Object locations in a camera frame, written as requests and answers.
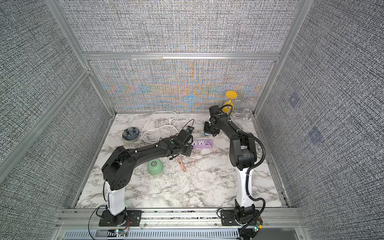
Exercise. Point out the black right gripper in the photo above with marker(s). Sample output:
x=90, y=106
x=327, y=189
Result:
x=206, y=129

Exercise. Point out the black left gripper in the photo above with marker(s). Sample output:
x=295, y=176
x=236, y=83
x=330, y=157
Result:
x=190, y=148

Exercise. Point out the purple power strip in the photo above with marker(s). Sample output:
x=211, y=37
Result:
x=203, y=144

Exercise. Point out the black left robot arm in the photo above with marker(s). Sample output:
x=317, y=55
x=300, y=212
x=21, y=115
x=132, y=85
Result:
x=118, y=169

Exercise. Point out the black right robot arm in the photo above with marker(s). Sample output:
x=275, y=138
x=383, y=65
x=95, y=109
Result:
x=247, y=152

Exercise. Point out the chrome glass holder stand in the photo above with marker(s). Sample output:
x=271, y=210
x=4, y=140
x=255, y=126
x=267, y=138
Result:
x=238, y=109

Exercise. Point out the yellow plastic wine glass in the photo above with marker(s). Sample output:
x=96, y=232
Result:
x=231, y=95

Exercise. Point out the clear wine glass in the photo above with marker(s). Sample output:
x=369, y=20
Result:
x=249, y=107

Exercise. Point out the black patterned ceramic bowl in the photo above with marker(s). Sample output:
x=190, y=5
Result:
x=130, y=133

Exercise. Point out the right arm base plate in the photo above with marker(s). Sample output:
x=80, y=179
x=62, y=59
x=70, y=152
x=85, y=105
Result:
x=228, y=218

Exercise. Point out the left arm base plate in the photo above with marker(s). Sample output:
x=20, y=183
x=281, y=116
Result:
x=125, y=218

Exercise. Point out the aluminium front rail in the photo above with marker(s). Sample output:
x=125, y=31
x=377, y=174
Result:
x=182, y=224

